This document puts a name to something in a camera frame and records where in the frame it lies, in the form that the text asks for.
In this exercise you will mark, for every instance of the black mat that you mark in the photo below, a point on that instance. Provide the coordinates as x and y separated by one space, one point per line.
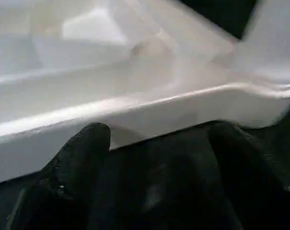
159 187

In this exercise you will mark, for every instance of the white plastic table top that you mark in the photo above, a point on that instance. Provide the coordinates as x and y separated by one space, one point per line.
111 83

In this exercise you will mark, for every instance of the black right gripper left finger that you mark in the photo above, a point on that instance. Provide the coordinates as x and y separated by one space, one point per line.
70 182

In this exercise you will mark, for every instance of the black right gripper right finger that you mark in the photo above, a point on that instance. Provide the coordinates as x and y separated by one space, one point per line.
255 179

